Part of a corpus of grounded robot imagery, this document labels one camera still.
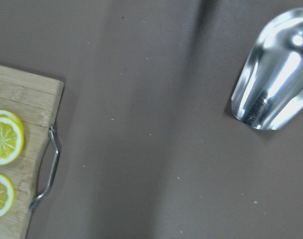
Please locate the wooden cutting board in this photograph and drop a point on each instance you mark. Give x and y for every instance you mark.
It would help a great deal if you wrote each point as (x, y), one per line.
(35, 100)

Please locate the metal scoop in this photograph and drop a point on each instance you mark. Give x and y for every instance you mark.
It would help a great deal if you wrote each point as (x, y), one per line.
(269, 91)

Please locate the lemon slice stack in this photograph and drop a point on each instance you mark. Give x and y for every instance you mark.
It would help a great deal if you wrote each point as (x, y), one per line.
(11, 137)

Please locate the lemon slice near handle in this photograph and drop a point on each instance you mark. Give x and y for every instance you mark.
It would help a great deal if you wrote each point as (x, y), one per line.
(7, 195)

